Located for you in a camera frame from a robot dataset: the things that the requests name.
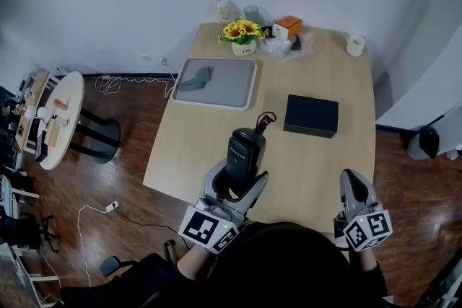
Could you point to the person's black clothing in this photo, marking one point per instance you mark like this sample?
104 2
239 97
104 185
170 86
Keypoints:
281 270

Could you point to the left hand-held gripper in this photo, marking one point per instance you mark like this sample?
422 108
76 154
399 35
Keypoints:
207 227

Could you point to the white cup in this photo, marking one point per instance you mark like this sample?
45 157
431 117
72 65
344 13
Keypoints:
355 45

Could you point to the grey tray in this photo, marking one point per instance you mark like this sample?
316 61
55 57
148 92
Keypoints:
231 90

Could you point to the white cabinet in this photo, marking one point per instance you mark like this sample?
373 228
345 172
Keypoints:
433 90

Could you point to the person's right forearm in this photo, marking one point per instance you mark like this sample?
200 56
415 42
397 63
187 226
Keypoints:
364 259

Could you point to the clear glass bottle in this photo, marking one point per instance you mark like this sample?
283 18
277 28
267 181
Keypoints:
223 11

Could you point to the grey folded cloth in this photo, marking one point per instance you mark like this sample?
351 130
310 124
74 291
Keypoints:
198 80

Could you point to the bin with black bag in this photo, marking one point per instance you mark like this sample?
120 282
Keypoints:
426 142

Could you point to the sunflowers in white pot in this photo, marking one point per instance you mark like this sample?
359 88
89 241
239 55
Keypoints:
243 35

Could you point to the black desk telephone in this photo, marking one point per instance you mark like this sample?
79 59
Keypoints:
242 155

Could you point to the round wooden table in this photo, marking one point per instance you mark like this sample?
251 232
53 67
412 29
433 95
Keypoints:
66 130

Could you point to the black table base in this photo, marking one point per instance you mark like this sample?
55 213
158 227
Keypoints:
103 138

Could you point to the black office chair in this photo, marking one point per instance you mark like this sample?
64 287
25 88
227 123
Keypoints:
119 265

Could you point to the person's left forearm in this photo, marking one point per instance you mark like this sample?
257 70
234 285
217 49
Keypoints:
195 261

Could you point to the clear plastic bag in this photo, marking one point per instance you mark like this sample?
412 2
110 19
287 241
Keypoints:
279 46

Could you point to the orange and white box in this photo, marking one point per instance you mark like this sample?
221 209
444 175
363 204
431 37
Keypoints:
287 26

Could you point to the black rectangular box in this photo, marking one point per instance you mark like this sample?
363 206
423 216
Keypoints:
311 115

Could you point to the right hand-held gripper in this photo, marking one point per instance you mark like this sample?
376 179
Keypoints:
368 229

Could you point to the white power strip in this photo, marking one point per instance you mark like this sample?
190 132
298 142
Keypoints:
112 206

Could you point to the grey glass cup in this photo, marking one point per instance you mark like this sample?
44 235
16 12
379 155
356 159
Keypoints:
251 13

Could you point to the cluttered wooden side desk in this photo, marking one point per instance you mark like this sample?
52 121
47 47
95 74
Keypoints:
30 108

